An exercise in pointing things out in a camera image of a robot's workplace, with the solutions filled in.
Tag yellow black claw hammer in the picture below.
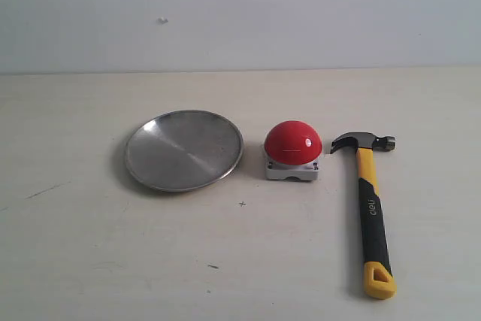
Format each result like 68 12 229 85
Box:
330 132 397 300

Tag red dome push button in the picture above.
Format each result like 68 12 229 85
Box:
264 120 322 182

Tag round stainless steel plate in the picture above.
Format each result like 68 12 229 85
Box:
124 110 244 192

